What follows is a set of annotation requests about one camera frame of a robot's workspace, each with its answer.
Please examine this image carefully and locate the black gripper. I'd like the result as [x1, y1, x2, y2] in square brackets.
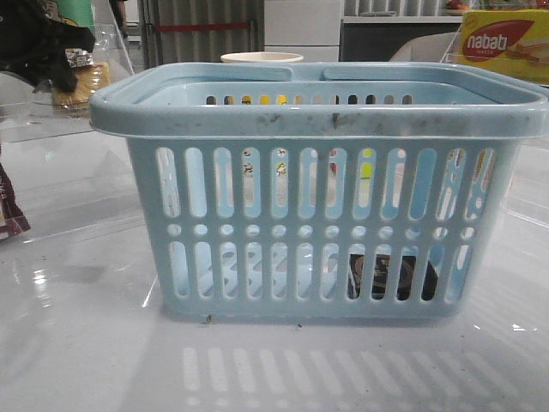
[1, 1, 95, 92]

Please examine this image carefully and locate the packaged bread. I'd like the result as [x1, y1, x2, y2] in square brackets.
[51, 48, 112, 118]

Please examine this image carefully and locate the light blue plastic basket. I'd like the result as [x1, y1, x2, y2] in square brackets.
[89, 63, 548, 319]

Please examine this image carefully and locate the green yellow snack bag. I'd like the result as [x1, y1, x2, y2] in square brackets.
[42, 0, 94, 28]

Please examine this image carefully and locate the left clear acrylic shelf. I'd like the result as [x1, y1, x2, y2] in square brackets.
[1, 24, 134, 142]

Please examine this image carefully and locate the person in dark pants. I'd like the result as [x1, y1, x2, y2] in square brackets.
[109, 0, 128, 39]

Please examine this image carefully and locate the red belt stanchion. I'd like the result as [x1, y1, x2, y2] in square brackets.
[154, 21, 250, 33]

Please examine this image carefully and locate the dark brown snack packet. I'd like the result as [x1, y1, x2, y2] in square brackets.
[1, 167, 31, 241]

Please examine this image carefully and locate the white refrigerator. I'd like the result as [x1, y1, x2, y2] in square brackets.
[263, 1, 344, 62]

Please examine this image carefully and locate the beige sofa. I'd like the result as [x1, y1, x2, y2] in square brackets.
[389, 32, 456, 63]

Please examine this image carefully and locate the plate of fruit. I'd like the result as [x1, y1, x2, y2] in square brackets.
[445, 0, 470, 10]

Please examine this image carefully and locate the yellow nabati wafer box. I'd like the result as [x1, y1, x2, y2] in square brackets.
[452, 9, 548, 85]

